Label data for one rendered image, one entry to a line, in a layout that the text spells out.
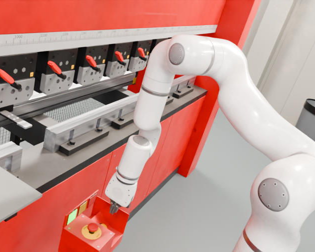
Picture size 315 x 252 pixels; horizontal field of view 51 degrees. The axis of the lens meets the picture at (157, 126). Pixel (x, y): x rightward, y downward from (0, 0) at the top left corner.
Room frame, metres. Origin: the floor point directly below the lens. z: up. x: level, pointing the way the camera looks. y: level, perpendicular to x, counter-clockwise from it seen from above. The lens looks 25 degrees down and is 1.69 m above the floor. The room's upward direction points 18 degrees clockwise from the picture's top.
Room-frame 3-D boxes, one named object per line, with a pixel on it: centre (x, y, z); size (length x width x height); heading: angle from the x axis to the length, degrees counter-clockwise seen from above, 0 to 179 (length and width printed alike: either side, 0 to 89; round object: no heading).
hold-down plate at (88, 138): (1.34, 0.30, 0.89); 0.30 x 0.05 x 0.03; 160
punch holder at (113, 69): (1.51, 0.29, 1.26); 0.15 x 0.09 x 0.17; 160
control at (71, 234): (0.96, 0.11, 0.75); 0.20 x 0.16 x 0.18; 162
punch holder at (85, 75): (1.33, 0.36, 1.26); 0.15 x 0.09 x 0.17; 160
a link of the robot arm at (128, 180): (1.00, 0.05, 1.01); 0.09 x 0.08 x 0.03; 72
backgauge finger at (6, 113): (1.16, 0.60, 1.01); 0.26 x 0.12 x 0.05; 70
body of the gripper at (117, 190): (1.00, 0.05, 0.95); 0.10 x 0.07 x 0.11; 72
